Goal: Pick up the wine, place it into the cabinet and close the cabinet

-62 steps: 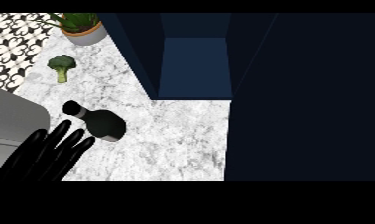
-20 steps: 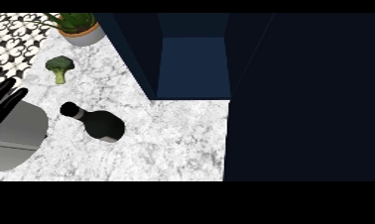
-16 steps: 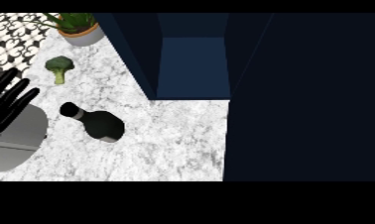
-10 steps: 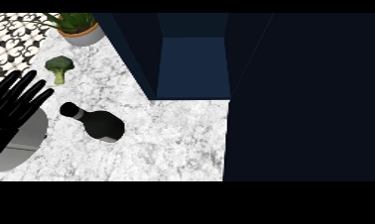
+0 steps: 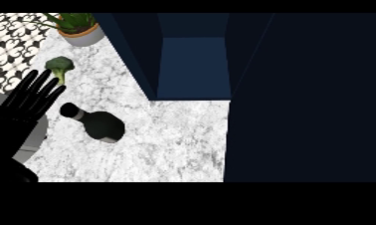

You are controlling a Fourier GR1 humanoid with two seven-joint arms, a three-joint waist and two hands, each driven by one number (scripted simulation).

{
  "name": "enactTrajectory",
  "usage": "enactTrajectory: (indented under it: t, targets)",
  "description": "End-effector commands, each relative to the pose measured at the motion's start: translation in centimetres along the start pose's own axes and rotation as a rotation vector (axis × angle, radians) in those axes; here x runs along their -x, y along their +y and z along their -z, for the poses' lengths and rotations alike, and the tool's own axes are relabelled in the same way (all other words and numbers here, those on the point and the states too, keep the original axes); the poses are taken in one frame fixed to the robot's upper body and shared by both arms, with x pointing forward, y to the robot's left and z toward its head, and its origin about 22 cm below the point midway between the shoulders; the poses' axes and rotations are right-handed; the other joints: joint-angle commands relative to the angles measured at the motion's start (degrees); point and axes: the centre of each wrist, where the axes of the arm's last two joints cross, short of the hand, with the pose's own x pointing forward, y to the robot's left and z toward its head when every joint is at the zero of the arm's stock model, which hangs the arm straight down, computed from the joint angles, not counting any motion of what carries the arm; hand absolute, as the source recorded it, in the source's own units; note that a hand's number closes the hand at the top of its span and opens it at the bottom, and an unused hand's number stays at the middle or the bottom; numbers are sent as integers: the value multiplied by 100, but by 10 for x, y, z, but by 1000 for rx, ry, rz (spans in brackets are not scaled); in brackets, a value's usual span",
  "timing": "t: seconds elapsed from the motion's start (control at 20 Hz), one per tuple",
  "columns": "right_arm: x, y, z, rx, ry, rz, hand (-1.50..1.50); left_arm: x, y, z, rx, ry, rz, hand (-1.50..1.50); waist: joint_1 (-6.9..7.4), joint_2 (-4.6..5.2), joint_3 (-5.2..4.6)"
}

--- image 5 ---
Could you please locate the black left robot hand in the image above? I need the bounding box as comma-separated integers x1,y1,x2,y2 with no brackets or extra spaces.
0,69,68,132

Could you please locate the dark green wine bottle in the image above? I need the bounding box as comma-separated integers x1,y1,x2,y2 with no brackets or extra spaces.
59,102,127,144

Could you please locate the dark blue open cabinet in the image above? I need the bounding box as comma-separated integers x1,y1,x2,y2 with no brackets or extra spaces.
93,12,276,102

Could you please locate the dark blue cabinet door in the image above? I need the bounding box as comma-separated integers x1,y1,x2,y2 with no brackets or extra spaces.
223,12,376,183

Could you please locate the green broccoli floret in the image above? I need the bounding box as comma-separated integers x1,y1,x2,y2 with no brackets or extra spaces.
45,56,77,87

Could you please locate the potted green plant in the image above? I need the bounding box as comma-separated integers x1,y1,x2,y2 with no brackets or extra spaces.
43,12,106,48

